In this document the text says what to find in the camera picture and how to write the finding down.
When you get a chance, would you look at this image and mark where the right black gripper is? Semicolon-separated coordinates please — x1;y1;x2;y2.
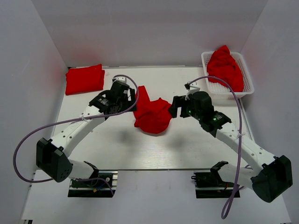
168;95;203;121

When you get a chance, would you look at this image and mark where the red t shirt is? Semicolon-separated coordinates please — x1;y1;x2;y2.
134;86;172;134
65;64;105;95

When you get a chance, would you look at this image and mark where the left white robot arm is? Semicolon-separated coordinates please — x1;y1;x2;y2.
36;77;135;186

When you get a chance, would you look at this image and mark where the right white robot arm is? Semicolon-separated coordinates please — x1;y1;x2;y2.
169;91;292;203

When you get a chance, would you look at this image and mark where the red t shirts pile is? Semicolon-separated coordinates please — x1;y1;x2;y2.
206;45;244;92

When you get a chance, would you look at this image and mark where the white plastic basket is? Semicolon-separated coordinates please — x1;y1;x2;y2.
201;51;254;100

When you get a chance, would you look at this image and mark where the folded red t shirt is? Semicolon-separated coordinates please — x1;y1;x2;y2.
65;64;105;95

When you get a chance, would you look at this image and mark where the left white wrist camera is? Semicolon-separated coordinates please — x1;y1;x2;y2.
113;76;127;84

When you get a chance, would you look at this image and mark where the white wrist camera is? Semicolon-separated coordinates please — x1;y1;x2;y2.
113;76;127;84
184;82;200;95

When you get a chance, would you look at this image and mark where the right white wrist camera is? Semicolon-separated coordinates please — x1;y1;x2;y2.
184;82;200;95

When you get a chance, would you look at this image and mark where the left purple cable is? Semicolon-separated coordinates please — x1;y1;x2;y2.
13;74;140;182

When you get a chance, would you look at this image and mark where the purple cable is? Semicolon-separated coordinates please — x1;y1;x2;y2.
13;74;140;182
184;76;246;219

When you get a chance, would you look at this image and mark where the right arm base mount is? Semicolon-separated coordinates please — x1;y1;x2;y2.
191;172;234;199

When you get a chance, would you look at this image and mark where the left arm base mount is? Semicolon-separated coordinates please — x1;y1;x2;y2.
68;171;118;198

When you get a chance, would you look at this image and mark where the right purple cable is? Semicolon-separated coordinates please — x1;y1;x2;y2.
184;76;246;219

